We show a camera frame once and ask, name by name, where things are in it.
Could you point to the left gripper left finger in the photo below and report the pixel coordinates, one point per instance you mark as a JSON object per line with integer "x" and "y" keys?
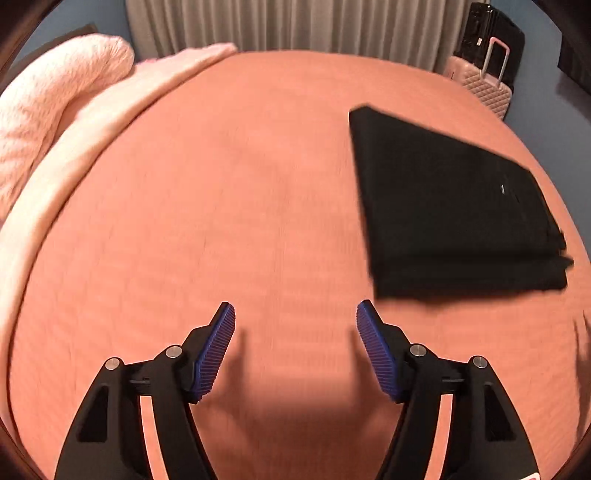
{"x": 106, "y": 438}

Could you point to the black pants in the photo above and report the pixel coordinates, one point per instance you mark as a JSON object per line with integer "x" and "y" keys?
{"x": 445, "y": 218}

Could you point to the salmon quilted bedspread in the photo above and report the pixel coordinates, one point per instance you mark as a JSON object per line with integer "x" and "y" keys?
{"x": 239, "y": 186}

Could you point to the pink dotted pillow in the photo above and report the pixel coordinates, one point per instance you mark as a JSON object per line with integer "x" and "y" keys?
{"x": 33, "y": 103}

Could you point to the light pink blanket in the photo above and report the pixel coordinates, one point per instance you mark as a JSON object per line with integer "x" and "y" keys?
{"x": 88, "y": 124}

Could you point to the pink quilted suitcase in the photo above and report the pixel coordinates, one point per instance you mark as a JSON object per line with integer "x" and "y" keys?
{"x": 490, "y": 90}

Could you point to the grey pleated curtain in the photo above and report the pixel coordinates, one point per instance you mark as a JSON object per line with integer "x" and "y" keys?
{"x": 422, "y": 34}

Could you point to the dark headboard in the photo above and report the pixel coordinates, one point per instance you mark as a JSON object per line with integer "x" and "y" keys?
{"x": 20, "y": 65}

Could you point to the black hard suitcase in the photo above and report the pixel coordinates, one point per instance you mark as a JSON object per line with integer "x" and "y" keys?
{"x": 488, "y": 29}

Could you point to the wall mounted black television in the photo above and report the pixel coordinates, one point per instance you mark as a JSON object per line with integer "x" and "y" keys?
{"x": 574, "y": 57}

